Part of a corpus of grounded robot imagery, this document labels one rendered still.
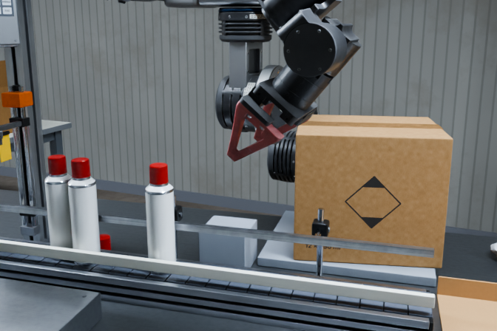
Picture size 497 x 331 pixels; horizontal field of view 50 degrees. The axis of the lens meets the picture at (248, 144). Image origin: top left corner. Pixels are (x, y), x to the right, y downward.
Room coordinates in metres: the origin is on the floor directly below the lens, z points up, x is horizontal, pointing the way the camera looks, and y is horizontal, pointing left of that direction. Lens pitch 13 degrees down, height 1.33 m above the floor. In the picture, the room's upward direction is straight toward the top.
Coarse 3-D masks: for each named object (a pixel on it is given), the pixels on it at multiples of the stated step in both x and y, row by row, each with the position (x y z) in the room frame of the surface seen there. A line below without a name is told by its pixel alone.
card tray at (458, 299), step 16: (448, 288) 0.91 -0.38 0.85; (464, 288) 0.90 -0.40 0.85; (480, 288) 0.89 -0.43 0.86; (496, 288) 0.89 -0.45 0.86; (448, 304) 0.87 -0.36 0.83; (464, 304) 0.87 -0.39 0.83; (480, 304) 0.87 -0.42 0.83; (496, 304) 0.87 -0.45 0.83; (448, 320) 0.82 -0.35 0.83; (464, 320) 0.82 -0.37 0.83; (480, 320) 0.82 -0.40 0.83; (496, 320) 0.82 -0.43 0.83
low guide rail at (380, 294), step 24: (0, 240) 0.98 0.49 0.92; (120, 264) 0.90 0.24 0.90; (144, 264) 0.89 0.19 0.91; (168, 264) 0.87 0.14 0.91; (192, 264) 0.87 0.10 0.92; (288, 288) 0.82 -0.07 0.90; (312, 288) 0.81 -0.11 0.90; (336, 288) 0.80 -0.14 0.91; (360, 288) 0.78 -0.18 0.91; (384, 288) 0.78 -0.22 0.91
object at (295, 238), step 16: (0, 208) 1.05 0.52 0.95; (16, 208) 1.04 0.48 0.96; (32, 208) 1.03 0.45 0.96; (128, 224) 0.98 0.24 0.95; (144, 224) 0.97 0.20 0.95; (176, 224) 0.95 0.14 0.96; (192, 224) 0.94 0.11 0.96; (288, 240) 0.89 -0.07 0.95; (304, 240) 0.88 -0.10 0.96; (320, 240) 0.88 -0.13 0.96; (336, 240) 0.87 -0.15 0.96; (352, 240) 0.87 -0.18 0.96; (432, 256) 0.83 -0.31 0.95
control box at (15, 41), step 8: (0, 16) 1.12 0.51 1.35; (8, 16) 1.13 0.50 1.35; (16, 16) 1.14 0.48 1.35; (0, 24) 1.11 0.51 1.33; (8, 24) 1.12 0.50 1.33; (16, 24) 1.13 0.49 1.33; (0, 32) 1.11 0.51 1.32; (8, 32) 1.12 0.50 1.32; (16, 32) 1.13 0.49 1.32; (0, 40) 1.11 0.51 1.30; (8, 40) 1.12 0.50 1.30; (16, 40) 1.13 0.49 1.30
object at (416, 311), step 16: (0, 256) 0.98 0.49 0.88; (16, 256) 0.98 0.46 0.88; (32, 256) 0.98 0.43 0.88; (144, 256) 0.98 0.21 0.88; (96, 272) 0.91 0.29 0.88; (112, 272) 0.91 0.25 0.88; (128, 272) 0.91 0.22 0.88; (144, 272) 0.91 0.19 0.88; (224, 288) 0.85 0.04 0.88; (240, 288) 0.85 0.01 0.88; (256, 288) 0.85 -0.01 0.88; (272, 288) 0.85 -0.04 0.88; (400, 288) 0.85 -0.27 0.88; (336, 304) 0.80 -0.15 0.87; (352, 304) 0.79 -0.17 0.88; (368, 304) 0.79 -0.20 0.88; (384, 304) 0.80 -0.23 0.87; (400, 304) 0.79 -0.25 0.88
